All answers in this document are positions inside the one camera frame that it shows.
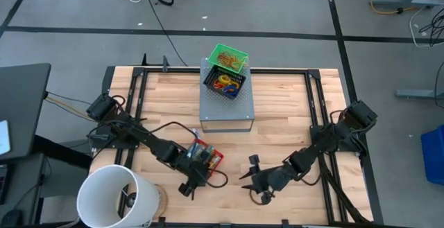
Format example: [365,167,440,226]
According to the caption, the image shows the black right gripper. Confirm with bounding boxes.
[238,154,289,207]

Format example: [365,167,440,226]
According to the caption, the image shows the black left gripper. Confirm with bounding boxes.
[178,158,213,201]

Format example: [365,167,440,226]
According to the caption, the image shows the red plastic basket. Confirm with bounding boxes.
[187,138,225,172]

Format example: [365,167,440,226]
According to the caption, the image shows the grey perforated metal shelf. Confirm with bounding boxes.
[199,57,256,134]

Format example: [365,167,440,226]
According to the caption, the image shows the black plastic basket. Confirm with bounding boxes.
[203,64,247,100]

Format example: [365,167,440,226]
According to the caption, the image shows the green plastic basket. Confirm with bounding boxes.
[207,43,250,75]

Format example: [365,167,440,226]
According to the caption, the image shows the black side desk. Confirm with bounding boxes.
[0,62,52,162]

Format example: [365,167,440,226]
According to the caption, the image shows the round wooden lamp base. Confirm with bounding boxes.
[152,183,169,219]

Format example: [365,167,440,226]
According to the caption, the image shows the blue plastic bin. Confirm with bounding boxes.
[420,124,444,186]

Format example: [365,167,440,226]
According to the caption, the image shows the grey table foot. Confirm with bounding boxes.
[395,88,444,100]

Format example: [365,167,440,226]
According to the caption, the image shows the thin yellow wire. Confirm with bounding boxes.
[46,95,93,121]

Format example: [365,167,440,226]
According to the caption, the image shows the long black floor cable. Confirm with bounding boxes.
[140,0,189,67]

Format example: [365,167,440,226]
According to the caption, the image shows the thin white cable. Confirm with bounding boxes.
[409,5,444,49]

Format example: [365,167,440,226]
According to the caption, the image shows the black cable bundle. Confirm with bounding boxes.
[418,8,444,48]

